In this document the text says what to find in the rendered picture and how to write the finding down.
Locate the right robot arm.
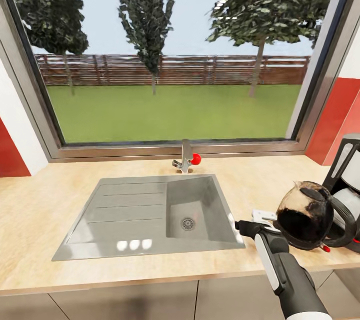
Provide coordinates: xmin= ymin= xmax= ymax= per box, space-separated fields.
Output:
xmin=235 ymin=210 xmax=333 ymax=320

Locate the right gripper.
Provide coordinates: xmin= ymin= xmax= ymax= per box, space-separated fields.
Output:
xmin=235 ymin=220 xmax=270 ymax=239

